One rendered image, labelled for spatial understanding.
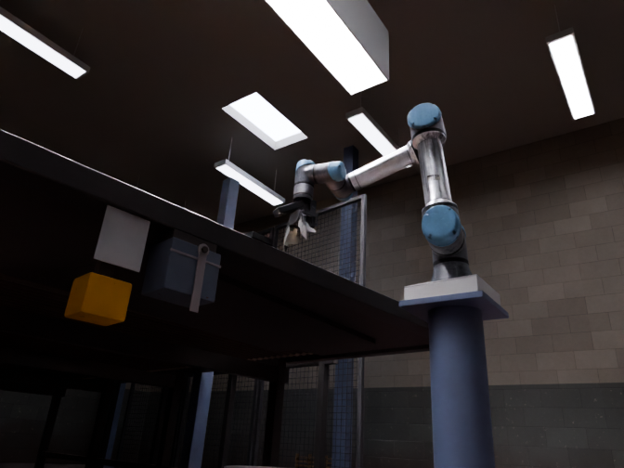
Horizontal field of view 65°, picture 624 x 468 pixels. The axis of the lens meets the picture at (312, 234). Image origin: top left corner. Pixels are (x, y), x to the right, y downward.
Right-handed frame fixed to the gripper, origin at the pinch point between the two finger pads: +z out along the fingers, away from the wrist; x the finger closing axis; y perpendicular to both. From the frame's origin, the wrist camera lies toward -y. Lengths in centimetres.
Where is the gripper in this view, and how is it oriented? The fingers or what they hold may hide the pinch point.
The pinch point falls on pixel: (292, 245)
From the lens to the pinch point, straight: 175.4
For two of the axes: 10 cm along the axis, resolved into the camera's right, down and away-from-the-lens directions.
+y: 8.5, 2.7, 4.6
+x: -5.2, 3.1, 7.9
